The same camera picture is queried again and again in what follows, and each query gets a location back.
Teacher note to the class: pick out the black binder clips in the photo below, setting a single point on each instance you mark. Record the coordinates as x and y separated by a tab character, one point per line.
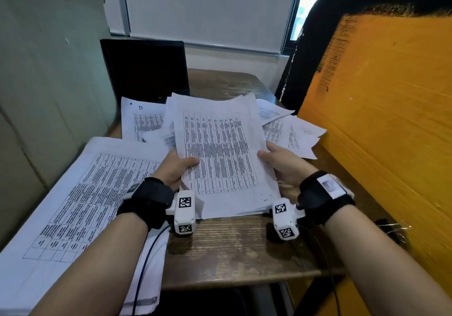
392	231

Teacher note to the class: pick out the person's left hand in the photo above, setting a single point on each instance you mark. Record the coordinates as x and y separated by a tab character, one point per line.
173	171

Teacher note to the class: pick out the dark framed window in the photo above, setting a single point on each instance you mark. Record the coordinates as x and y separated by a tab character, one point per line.
303	12

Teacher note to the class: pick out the person's left forearm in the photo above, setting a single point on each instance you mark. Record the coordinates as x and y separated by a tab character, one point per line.
95	270

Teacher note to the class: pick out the person's right hand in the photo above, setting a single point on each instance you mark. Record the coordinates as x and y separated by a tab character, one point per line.
287	167

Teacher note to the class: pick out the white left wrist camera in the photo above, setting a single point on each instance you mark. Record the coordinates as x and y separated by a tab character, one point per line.
184	213

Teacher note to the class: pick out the orange cardboard panel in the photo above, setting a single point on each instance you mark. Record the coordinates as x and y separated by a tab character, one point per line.
388	96

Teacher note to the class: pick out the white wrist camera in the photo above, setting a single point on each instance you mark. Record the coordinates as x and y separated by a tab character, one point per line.
284	220
184	213

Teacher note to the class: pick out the black laptop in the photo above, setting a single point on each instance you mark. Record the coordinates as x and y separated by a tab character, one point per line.
144	68

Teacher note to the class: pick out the beige cardboard panel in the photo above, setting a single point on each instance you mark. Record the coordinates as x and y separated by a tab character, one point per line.
46	96

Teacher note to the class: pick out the pile of printed papers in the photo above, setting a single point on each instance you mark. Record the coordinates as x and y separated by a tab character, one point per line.
296	135

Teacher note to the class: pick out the aligned stack of printed sheets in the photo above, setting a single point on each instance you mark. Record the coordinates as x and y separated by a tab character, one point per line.
70	202
222	149

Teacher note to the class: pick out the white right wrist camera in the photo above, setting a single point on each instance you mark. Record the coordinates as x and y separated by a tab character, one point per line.
284	220

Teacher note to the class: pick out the person's right forearm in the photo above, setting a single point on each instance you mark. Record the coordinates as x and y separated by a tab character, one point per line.
381	262

